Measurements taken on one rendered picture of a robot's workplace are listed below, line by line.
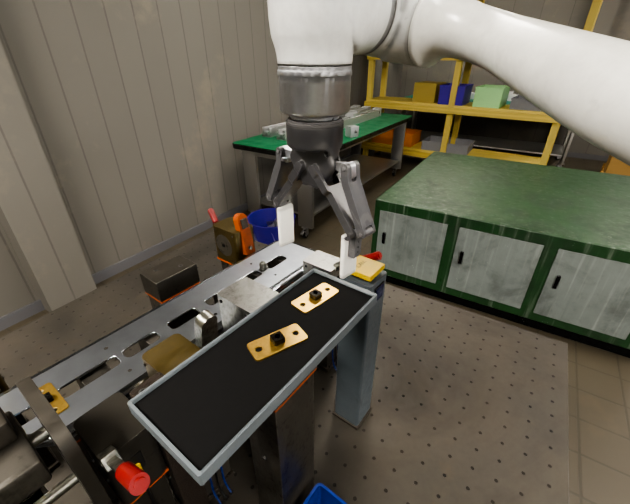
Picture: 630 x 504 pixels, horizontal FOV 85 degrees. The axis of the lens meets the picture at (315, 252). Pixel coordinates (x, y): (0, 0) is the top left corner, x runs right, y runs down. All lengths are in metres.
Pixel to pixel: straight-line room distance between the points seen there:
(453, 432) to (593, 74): 0.87
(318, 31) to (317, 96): 0.06
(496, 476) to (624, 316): 1.68
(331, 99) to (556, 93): 0.22
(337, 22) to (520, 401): 1.02
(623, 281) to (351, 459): 1.85
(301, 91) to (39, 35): 2.45
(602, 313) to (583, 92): 2.25
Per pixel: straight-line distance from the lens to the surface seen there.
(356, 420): 0.96
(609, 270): 2.38
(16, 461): 0.52
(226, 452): 0.43
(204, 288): 0.93
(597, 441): 2.19
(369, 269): 0.68
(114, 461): 0.54
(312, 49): 0.43
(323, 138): 0.45
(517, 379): 1.22
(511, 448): 1.06
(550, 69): 0.34
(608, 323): 2.56
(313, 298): 0.58
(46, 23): 2.83
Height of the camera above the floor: 1.52
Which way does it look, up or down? 30 degrees down
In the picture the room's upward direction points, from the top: straight up
